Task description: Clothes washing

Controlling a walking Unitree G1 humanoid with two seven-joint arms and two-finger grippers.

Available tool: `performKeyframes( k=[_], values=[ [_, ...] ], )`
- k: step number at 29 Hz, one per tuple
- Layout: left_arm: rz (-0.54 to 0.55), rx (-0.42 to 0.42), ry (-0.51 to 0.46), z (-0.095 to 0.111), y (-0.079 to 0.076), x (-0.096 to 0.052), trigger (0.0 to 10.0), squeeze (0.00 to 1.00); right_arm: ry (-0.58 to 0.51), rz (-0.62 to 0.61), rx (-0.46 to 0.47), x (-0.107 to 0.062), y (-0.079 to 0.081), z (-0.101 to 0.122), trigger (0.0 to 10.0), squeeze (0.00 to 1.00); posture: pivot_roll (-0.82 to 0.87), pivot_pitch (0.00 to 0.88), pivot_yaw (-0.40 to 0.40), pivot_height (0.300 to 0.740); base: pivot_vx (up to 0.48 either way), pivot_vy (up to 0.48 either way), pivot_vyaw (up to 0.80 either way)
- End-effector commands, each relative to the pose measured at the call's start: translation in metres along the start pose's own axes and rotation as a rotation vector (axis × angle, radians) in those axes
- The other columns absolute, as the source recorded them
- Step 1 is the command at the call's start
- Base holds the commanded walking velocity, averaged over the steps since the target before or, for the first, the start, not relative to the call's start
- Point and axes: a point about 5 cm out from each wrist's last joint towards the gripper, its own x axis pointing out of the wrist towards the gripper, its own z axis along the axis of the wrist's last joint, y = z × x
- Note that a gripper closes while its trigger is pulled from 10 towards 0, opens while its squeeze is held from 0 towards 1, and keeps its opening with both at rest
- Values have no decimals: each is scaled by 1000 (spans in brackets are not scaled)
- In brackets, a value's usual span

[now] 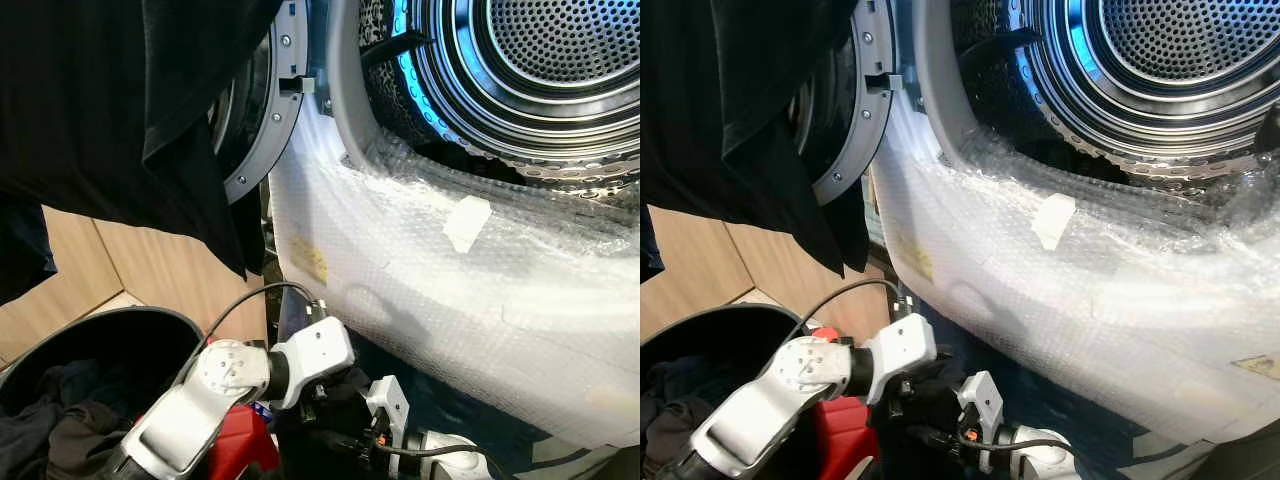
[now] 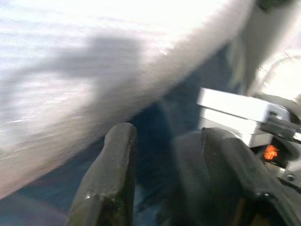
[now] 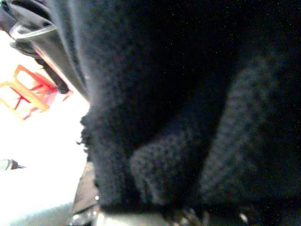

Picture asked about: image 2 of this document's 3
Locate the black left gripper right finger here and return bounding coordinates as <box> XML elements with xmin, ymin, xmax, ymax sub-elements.
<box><xmin>173</xmin><ymin>127</ymin><xmax>301</xmax><ymax>226</ymax></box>

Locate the dark blue garment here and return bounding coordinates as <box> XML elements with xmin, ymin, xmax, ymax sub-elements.
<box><xmin>0</xmin><ymin>44</ymin><xmax>243</xmax><ymax>226</ymax></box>

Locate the white blanket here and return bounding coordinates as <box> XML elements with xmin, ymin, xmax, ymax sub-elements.
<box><xmin>0</xmin><ymin>0</ymin><xmax>257</xmax><ymax>201</ymax></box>

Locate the black camera cable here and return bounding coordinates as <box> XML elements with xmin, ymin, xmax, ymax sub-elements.
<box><xmin>258</xmin><ymin>114</ymin><xmax>301</xmax><ymax>141</ymax></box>

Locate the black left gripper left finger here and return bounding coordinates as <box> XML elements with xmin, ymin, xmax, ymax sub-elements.
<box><xmin>66</xmin><ymin>123</ymin><xmax>138</xmax><ymax>226</ymax></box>

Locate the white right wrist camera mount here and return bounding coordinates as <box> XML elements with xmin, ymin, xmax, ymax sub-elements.
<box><xmin>196</xmin><ymin>87</ymin><xmax>293</xmax><ymax>148</ymax></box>

